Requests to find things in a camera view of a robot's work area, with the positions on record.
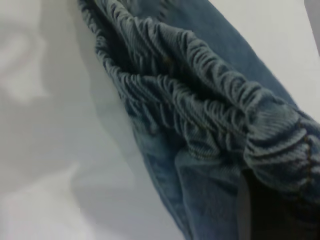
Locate blue denim shorts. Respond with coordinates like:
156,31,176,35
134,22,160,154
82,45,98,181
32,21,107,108
76,0,320,240

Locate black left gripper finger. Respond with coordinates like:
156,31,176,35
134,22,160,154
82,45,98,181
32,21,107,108
237,171,308,240

